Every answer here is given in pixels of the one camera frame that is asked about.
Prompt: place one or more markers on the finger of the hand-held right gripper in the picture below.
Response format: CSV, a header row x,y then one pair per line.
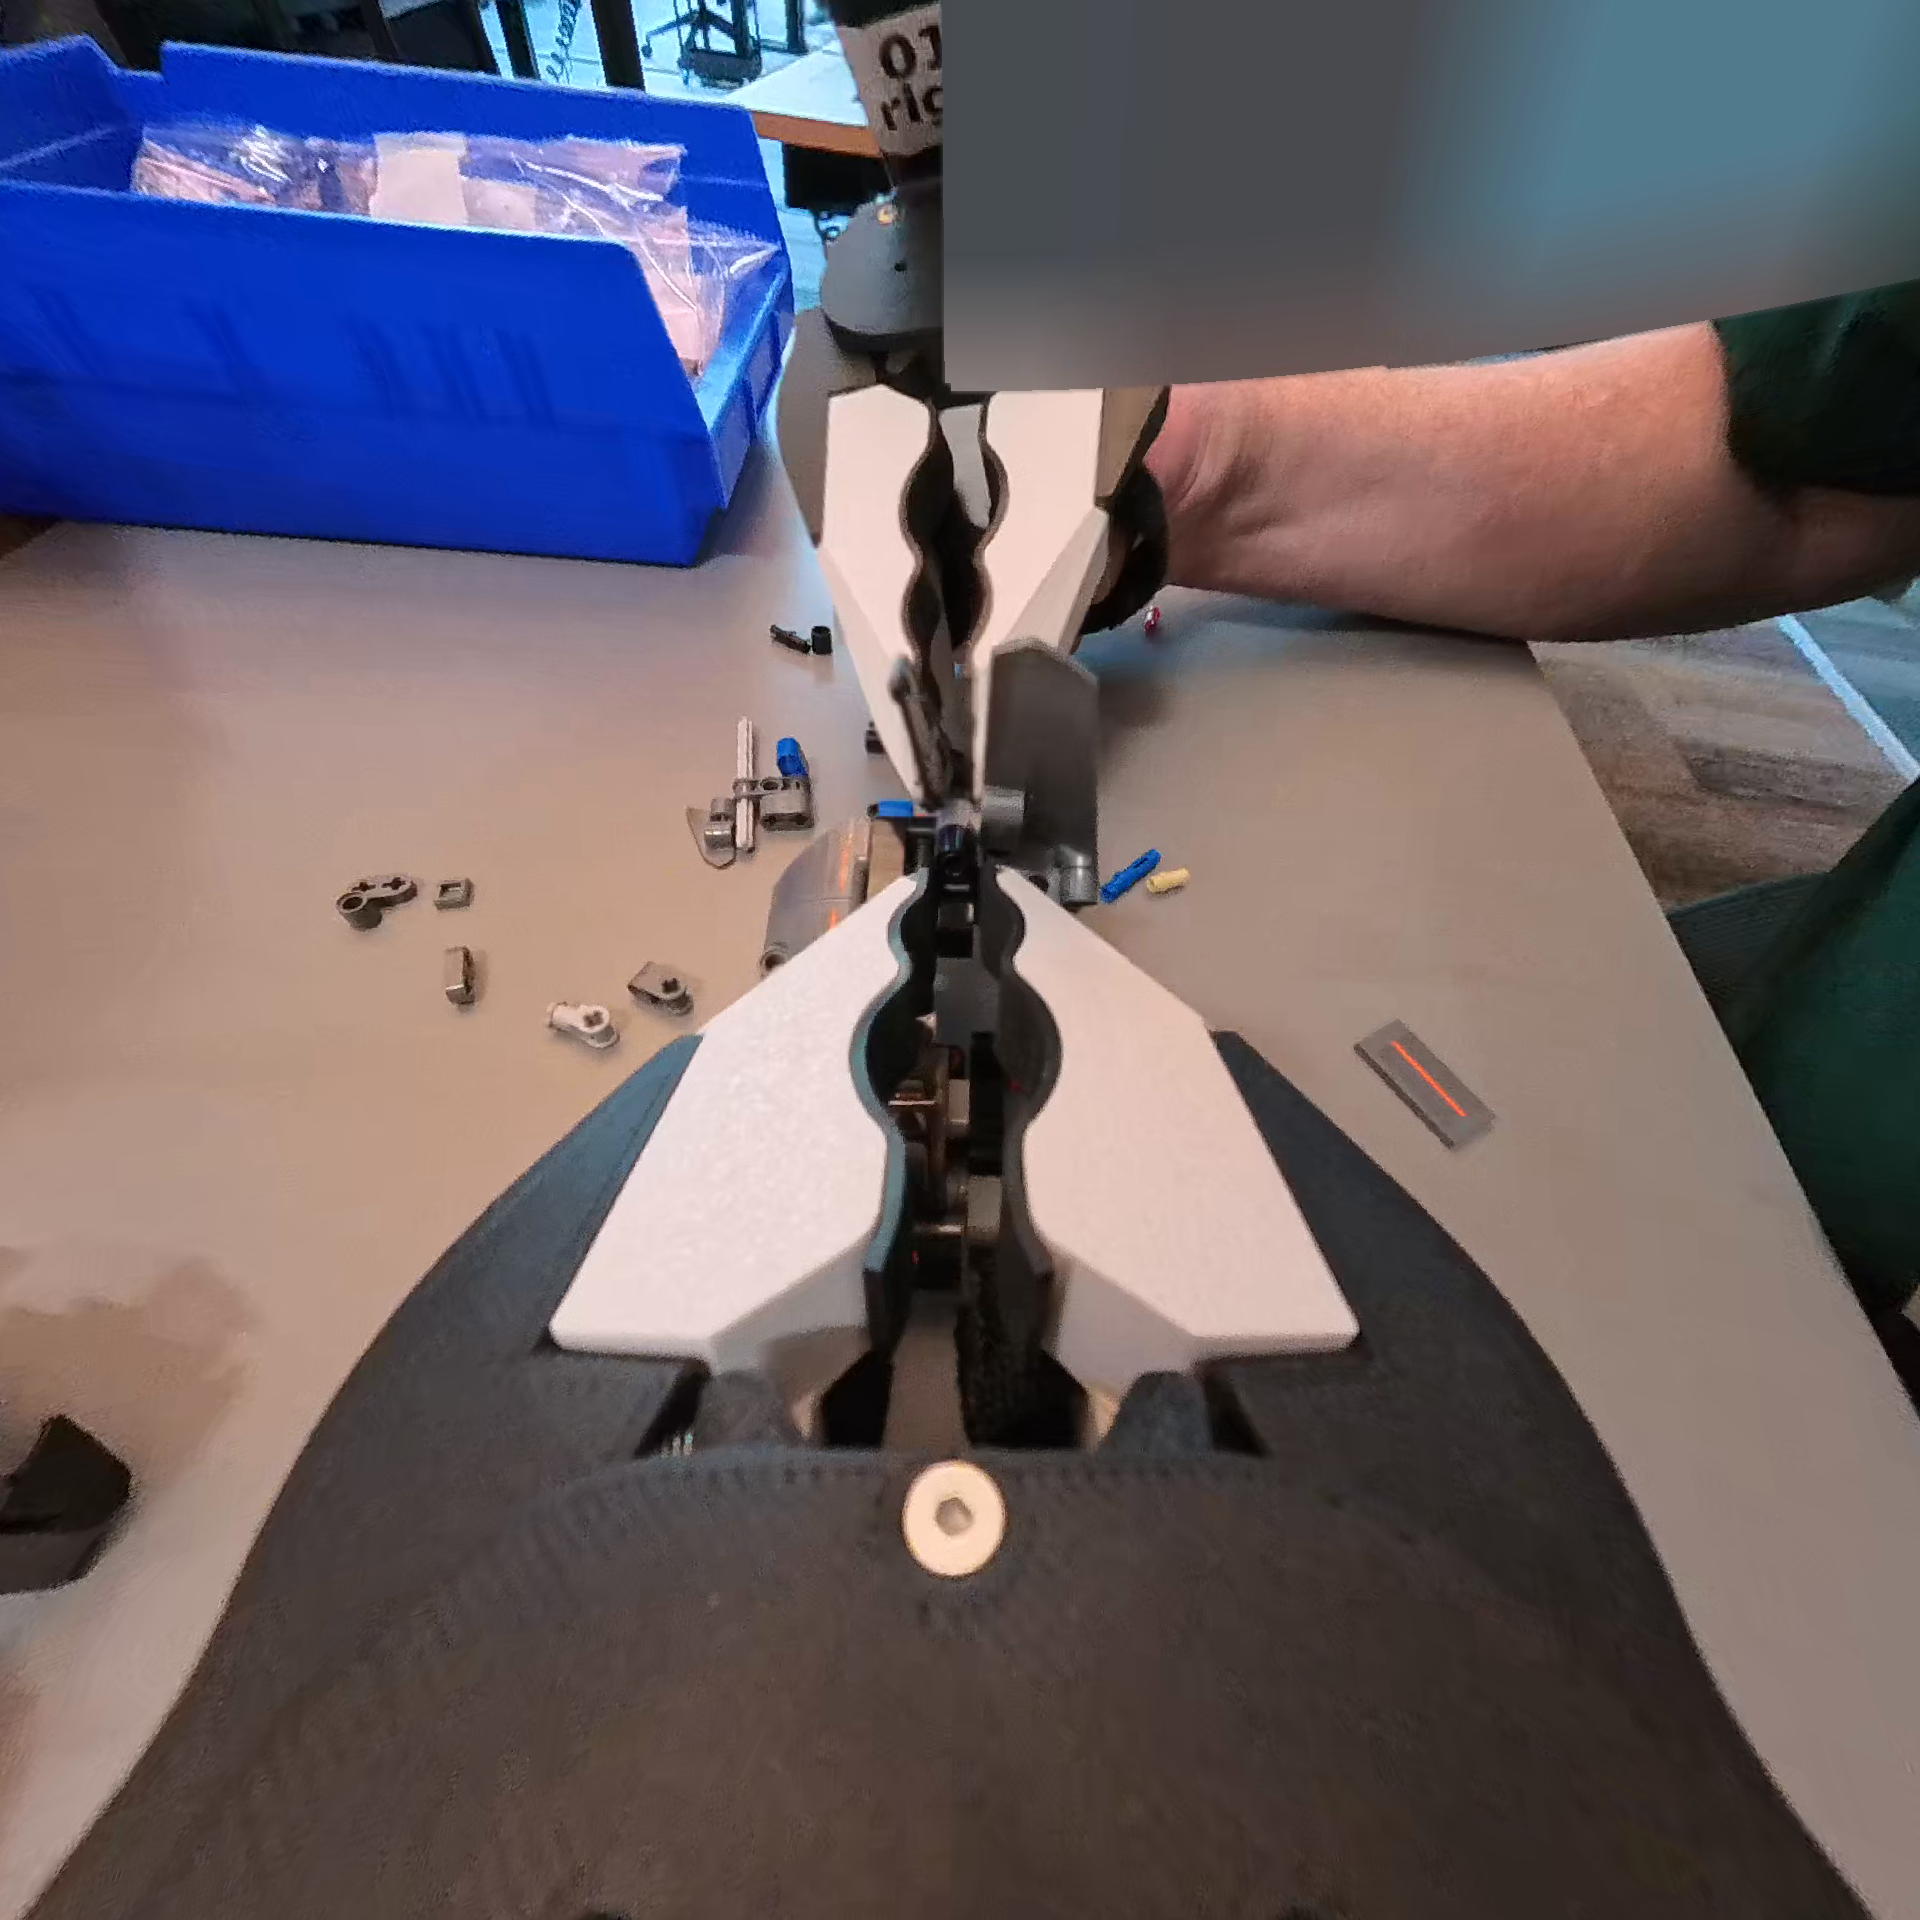
x,y
1049,495
862,511

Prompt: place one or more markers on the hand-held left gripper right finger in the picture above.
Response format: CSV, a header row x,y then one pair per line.
x,y
1201,1201

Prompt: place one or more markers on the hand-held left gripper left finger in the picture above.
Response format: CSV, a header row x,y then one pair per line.
x,y
721,1201

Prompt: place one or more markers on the grey orange-striped lego panel assembly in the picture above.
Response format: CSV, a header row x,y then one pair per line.
x,y
1042,751

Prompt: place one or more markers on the person's right forearm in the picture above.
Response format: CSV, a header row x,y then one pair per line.
x,y
1500,480

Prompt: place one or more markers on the long blue lego pin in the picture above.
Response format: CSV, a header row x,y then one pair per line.
x,y
1126,879

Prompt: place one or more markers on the dark grey short lego beam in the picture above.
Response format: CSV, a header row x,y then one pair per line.
x,y
462,974

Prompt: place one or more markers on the person's right hand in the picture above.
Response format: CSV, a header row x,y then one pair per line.
x,y
1222,495

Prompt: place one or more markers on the dark grey axle connector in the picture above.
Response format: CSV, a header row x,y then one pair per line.
x,y
661,991

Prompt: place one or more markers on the light grey axle connector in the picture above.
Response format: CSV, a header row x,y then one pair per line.
x,y
586,1026

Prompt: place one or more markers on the grey tile with orange stripe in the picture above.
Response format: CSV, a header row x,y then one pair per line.
x,y
1440,1103

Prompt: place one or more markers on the clear plastic bags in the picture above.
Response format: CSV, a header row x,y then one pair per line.
x,y
450,195

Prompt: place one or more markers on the grey cross-hole connector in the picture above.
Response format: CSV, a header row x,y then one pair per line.
x,y
398,890

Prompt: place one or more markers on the dark grey round pin connector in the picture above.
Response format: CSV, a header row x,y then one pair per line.
x,y
357,907

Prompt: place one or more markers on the blue plastic bin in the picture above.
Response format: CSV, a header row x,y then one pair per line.
x,y
374,422

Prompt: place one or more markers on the person's green shirt torso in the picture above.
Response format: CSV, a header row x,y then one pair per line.
x,y
1828,388

